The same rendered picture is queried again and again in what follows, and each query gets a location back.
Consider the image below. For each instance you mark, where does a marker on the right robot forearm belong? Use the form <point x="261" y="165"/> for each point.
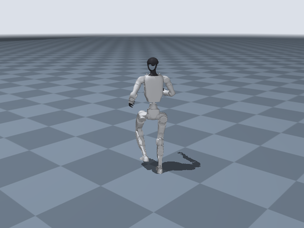
<point x="165" y="92"/>

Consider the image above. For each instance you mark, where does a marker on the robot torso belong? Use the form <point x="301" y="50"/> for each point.
<point x="153" y="91"/>

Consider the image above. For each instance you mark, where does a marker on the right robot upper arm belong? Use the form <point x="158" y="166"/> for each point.
<point x="168" y="84"/>

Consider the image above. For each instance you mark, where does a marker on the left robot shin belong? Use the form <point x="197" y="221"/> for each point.
<point x="141" y="143"/>

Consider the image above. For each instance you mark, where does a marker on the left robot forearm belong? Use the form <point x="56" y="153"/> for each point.
<point x="131" y="100"/>

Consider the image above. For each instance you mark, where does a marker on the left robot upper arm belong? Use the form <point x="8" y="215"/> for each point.
<point x="137" y="86"/>

